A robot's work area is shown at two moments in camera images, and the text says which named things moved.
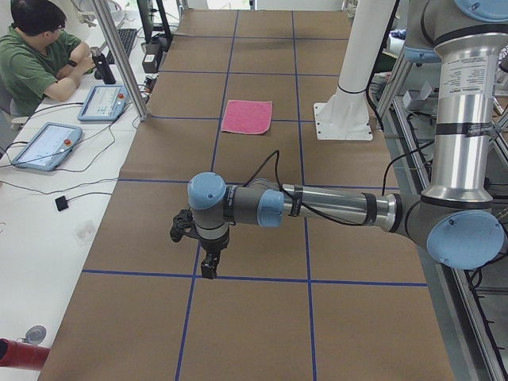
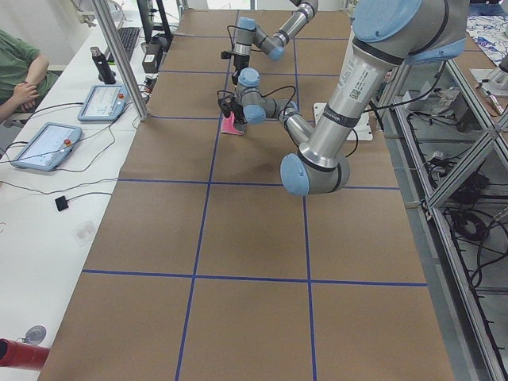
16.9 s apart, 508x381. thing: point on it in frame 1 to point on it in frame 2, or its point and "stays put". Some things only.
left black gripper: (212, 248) to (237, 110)
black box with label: (148, 63) stays put
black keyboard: (126, 36) stays put
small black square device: (61, 203) stays put
